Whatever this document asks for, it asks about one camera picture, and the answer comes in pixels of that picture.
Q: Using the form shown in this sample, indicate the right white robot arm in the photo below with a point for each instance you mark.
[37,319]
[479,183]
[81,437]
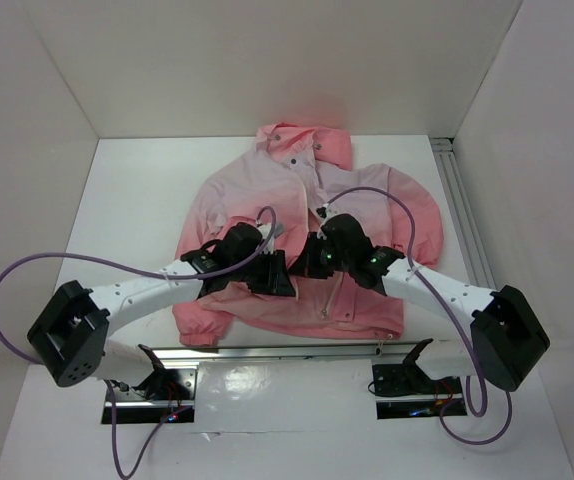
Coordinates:
[501,339]

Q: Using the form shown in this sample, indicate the pink zip-up jacket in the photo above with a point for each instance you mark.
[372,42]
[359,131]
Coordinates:
[296,170]

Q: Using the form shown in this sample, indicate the front aluminium rail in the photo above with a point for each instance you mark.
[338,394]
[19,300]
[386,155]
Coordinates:
[379,349]

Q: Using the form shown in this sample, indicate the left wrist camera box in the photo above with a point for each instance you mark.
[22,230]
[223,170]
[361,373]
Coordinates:
[270,230]

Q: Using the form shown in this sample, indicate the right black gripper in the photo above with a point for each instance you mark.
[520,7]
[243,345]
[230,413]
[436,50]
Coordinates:
[307,264]

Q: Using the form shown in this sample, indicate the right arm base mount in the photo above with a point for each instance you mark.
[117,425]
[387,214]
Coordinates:
[405,392]

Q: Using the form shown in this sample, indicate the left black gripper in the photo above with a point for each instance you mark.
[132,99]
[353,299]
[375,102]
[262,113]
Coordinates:
[276,280]

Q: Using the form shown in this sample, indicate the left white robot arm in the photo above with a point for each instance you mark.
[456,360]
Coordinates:
[72,335]

